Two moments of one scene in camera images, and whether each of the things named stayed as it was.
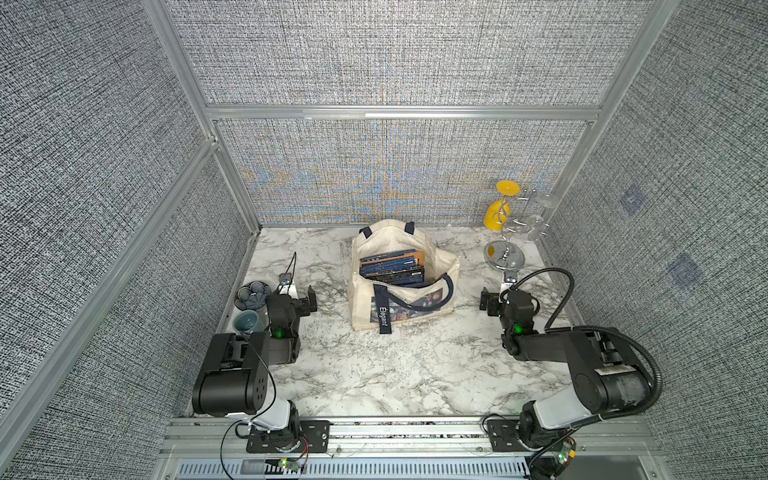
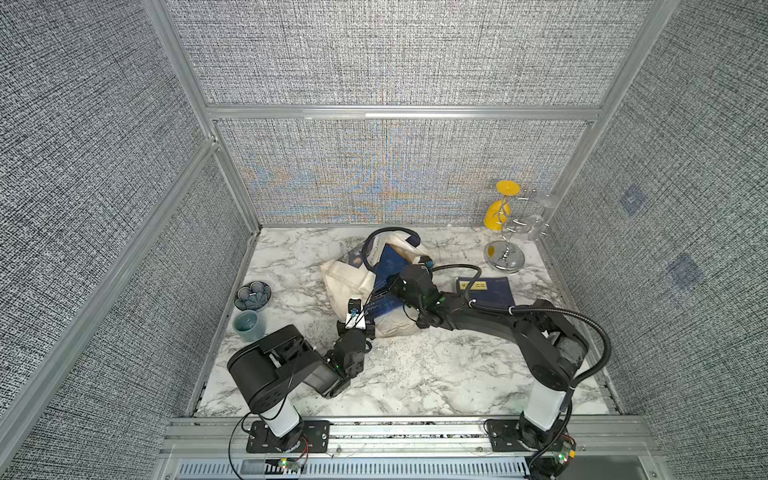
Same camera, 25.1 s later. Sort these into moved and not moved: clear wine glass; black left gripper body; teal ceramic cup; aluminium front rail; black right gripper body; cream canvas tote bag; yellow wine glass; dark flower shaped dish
Moved: black right gripper body; black left gripper body; cream canvas tote bag
Not moved: aluminium front rail; yellow wine glass; dark flower shaped dish; teal ceramic cup; clear wine glass
